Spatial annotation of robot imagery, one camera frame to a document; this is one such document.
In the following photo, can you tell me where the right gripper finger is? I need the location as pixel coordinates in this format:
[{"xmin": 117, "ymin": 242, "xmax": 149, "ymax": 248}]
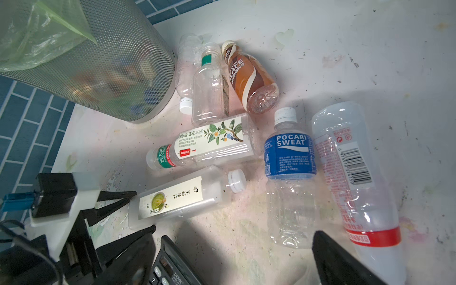
[{"xmin": 312, "ymin": 230, "xmax": 386, "ymax": 285}]

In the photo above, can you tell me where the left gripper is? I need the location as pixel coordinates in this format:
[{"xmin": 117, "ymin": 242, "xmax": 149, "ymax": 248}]
[{"xmin": 1, "ymin": 191, "xmax": 156, "ymax": 285}]

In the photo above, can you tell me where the brown cafe bottle white swirl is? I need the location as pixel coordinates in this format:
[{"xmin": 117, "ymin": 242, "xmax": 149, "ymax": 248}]
[{"xmin": 222, "ymin": 40, "xmax": 280, "ymax": 115}]

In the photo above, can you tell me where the grey mesh waste bin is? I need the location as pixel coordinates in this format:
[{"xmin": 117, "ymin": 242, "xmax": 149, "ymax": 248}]
[{"xmin": 1, "ymin": 1, "xmax": 176, "ymax": 124}]

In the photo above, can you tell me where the green plastic bin liner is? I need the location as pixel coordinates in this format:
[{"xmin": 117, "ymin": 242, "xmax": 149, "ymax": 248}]
[{"xmin": 1, "ymin": 1, "xmax": 97, "ymax": 72}]

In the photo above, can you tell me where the black desk calculator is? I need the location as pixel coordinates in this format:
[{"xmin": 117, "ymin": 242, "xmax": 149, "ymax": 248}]
[{"xmin": 148, "ymin": 235, "xmax": 207, "ymax": 285}]

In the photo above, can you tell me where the clear bottle red label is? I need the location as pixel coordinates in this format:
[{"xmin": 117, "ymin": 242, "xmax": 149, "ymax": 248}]
[{"xmin": 312, "ymin": 101, "xmax": 406, "ymax": 285}]

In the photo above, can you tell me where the Pocari Sweat blue label bottle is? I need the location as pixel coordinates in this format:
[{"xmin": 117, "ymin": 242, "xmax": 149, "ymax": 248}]
[{"xmin": 264, "ymin": 108, "xmax": 319, "ymax": 249}]

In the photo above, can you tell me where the square tea bottle white cap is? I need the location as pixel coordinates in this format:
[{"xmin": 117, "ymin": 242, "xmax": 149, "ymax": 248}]
[{"xmin": 128, "ymin": 166, "xmax": 247, "ymax": 230}]

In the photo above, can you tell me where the clear bottle green cap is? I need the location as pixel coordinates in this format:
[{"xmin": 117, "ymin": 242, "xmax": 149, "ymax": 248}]
[{"xmin": 192, "ymin": 42, "xmax": 229, "ymax": 127}]

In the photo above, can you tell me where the clear empty bottle white cap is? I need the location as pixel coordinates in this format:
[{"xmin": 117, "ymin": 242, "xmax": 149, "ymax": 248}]
[{"xmin": 175, "ymin": 33, "xmax": 203, "ymax": 115}]

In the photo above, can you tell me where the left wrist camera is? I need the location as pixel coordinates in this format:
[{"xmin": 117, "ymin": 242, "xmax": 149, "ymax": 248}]
[{"xmin": 1, "ymin": 173, "xmax": 101, "ymax": 261}]

